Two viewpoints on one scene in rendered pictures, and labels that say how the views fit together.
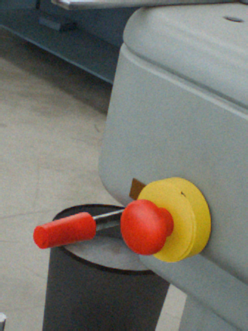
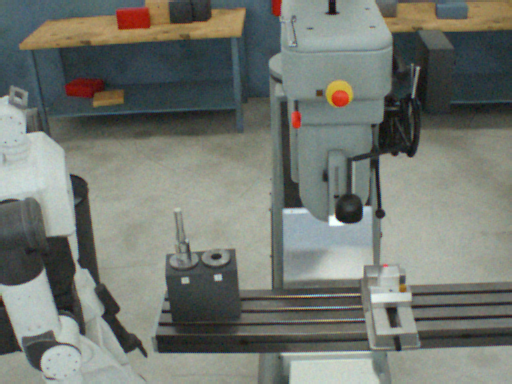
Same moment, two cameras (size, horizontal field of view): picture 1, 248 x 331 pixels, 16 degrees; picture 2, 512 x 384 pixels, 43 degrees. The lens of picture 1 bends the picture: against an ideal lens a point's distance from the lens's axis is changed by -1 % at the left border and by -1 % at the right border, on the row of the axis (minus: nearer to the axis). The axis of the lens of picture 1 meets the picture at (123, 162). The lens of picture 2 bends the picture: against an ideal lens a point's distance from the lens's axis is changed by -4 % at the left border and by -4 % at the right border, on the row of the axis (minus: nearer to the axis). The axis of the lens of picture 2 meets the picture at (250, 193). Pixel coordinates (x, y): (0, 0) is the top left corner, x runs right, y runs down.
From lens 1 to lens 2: 113 cm
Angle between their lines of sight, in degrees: 34
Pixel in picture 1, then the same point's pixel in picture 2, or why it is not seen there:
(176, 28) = (314, 38)
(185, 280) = (316, 120)
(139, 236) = (343, 100)
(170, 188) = (339, 84)
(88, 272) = not seen: hidden behind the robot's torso
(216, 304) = (331, 120)
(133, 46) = (301, 50)
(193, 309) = (311, 131)
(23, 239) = not seen: outside the picture
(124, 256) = not seen: hidden behind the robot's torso
